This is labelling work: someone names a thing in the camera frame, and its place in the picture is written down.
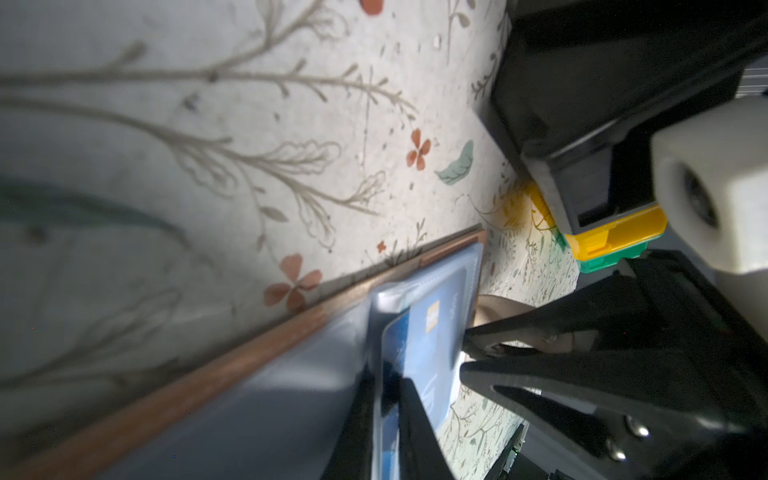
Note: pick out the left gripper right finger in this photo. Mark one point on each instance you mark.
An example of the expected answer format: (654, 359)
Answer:
(420, 456)

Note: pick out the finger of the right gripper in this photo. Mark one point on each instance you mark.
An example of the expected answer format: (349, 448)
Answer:
(655, 307)
(647, 414)

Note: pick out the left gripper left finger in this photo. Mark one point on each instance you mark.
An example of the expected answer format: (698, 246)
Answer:
(352, 456)

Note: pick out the green plastic bin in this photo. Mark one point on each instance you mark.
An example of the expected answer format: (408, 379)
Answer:
(612, 256)

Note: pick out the yellow plastic bin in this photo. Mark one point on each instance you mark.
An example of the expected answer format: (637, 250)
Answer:
(620, 233)

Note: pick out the black plastic bin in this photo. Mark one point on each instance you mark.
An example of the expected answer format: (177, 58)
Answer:
(584, 85)

